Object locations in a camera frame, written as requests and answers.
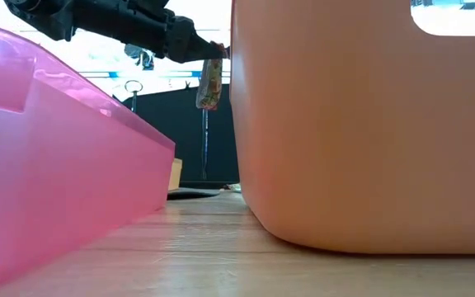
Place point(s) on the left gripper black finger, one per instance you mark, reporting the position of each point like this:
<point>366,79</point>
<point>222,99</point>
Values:
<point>184,41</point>

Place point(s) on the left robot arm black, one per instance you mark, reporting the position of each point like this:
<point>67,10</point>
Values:
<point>35,14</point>

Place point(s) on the black curtain backdrop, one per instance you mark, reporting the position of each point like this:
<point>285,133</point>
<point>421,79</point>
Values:
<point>159,136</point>

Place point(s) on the grey round woven mat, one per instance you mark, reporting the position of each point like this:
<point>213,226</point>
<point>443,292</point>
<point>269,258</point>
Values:
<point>192,193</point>

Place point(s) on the translucent pink plastic bin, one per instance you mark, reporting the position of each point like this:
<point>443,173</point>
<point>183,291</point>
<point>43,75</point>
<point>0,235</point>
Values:
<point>56,165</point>

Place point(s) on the opaque orange plastic bin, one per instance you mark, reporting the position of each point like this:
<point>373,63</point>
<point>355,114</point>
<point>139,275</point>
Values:
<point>365,123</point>

